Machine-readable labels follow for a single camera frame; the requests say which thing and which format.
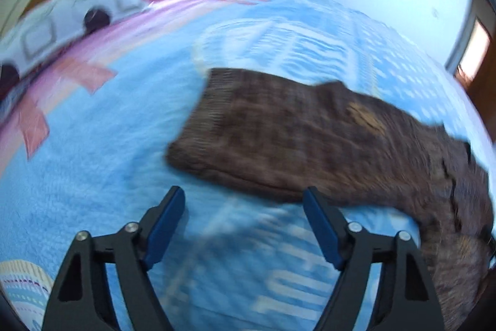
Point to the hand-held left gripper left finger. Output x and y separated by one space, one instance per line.
164 226

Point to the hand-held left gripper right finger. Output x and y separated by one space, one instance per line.
323 226

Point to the brown knitted sweater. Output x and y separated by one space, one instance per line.
294 137

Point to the blue printed blanket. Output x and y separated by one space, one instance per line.
116 160

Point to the striped patterned cloth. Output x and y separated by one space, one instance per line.
23 284

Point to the white car-print pillow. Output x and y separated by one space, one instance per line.
58 24

